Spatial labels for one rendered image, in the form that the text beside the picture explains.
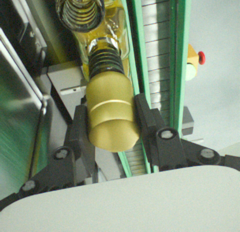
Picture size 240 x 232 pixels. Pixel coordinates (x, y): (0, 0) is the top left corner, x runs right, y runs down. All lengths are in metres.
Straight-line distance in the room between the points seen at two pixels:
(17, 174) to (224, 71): 0.69
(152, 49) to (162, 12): 0.08
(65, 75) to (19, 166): 0.27
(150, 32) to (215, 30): 0.27
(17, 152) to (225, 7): 0.59
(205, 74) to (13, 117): 0.63
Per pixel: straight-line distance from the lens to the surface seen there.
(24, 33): 0.46
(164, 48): 0.48
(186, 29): 0.37
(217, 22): 0.67
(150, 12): 0.44
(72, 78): 0.50
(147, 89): 0.42
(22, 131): 0.29
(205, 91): 0.82
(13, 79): 0.31
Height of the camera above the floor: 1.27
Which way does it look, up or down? 42 degrees down
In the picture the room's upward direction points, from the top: 171 degrees clockwise
